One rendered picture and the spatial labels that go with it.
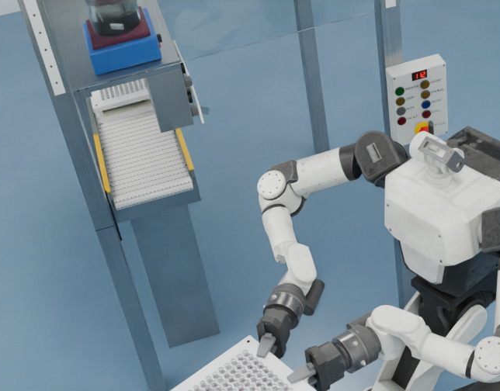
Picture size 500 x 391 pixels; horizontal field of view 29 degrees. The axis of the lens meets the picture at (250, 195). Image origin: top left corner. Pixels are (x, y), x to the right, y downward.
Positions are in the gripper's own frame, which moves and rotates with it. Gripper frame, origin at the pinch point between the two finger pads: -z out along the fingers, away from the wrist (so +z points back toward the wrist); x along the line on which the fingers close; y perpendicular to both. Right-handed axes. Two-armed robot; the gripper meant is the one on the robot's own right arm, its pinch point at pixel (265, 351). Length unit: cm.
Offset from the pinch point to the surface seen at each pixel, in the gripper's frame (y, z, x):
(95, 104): 101, 107, 13
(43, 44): 77, 56, -42
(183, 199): 59, 81, 28
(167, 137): 72, 101, 19
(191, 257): 66, 89, 62
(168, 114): 56, 77, -7
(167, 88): 55, 78, -16
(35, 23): 77, 55, -49
